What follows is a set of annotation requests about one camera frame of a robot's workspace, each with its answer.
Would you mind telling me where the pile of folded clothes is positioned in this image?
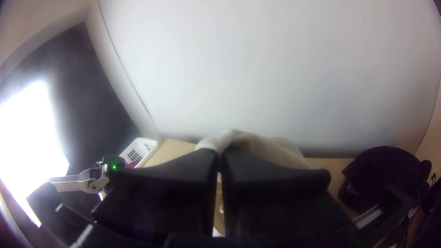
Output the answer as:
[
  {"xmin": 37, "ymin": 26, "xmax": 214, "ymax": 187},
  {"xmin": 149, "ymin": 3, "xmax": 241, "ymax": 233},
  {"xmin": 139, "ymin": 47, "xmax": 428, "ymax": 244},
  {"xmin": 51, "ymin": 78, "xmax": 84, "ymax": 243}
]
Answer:
[{"xmin": 337, "ymin": 146, "xmax": 432, "ymax": 215}]

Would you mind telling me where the white laundry basket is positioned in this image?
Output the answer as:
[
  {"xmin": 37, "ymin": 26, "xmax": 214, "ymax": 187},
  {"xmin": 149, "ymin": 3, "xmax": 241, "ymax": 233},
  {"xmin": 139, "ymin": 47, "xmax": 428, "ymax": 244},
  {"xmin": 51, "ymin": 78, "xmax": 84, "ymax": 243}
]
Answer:
[{"xmin": 119, "ymin": 137, "xmax": 159, "ymax": 169}]

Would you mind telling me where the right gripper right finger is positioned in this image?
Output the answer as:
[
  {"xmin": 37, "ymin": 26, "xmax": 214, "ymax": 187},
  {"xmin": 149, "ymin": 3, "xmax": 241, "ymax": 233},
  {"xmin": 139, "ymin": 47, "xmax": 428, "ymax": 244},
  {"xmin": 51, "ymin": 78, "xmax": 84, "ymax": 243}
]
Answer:
[{"xmin": 220, "ymin": 146, "xmax": 356, "ymax": 239}]

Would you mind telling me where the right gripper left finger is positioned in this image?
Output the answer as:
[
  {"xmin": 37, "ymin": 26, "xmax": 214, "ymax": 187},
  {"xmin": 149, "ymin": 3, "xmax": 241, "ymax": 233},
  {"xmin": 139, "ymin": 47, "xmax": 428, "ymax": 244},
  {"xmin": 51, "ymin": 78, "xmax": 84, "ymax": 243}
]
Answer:
[{"xmin": 92, "ymin": 148, "xmax": 219, "ymax": 239}]

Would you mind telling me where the cream t-shirt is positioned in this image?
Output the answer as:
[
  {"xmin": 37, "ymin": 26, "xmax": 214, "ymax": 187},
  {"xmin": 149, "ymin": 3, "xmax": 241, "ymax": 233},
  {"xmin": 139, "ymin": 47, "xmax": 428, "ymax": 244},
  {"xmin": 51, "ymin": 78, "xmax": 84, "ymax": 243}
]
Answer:
[{"xmin": 195, "ymin": 129, "xmax": 312, "ymax": 238}]

